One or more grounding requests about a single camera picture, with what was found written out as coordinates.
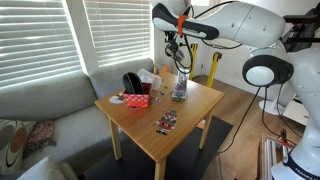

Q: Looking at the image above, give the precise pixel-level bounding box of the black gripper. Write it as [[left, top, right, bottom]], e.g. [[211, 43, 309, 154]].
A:
[[165, 32, 184, 51]]

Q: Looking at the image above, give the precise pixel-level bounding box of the translucent plastic cup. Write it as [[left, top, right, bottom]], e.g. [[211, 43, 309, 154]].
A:
[[136, 68, 164, 91]]

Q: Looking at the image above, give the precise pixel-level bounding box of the small clear bottle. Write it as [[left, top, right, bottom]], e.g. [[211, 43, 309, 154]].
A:
[[177, 71, 188, 87]]

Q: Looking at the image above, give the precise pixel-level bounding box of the white window blind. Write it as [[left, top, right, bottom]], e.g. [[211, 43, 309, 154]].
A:
[[0, 0, 83, 89], [83, 0, 153, 68]]

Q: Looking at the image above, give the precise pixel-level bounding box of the black discs stack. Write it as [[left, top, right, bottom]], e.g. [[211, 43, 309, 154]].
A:
[[122, 71, 145, 96]]

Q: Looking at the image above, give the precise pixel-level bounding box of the red patterned box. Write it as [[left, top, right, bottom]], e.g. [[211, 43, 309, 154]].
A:
[[122, 82, 153, 109]]

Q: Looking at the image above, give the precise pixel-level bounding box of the wooden square table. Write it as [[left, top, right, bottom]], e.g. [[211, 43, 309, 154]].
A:
[[94, 71, 226, 180]]

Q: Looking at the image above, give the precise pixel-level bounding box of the Santa figure sticker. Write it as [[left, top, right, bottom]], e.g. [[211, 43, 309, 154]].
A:
[[154, 109, 179, 136]]

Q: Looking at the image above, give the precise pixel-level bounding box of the dark floor rug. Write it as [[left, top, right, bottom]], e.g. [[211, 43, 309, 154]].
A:
[[83, 115, 234, 180]]

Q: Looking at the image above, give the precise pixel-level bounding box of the white stand base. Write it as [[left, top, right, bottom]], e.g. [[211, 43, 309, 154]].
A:
[[258, 98, 288, 117]]

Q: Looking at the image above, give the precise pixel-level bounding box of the gray fabric sofa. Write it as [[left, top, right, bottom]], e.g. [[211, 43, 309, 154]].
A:
[[0, 58, 155, 176]]

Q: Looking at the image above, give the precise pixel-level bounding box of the metal rack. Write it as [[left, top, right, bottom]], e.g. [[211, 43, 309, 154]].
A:
[[258, 133, 296, 180]]

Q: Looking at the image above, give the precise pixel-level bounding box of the red patterned cloth cushion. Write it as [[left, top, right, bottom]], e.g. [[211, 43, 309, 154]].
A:
[[24, 119, 58, 156]]

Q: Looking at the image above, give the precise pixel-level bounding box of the white cushion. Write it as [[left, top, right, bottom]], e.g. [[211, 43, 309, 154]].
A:
[[16, 155, 79, 180]]

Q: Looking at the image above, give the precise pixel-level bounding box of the circle pattern cushion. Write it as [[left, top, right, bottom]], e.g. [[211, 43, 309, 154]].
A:
[[0, 118, 37, 176]]

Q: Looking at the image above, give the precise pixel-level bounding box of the orange cable clip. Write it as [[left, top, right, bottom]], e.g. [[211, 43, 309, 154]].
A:
[[176, 14, 189, 37]]

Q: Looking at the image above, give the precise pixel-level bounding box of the yellow stand post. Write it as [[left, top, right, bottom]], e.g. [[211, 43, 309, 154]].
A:
[[205, 51, 223, 89], [188, 42, 199, 81]]

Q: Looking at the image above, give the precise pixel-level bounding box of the black bracket mount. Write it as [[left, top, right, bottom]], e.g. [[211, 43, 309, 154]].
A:
[[281, 6, 320, 53]]

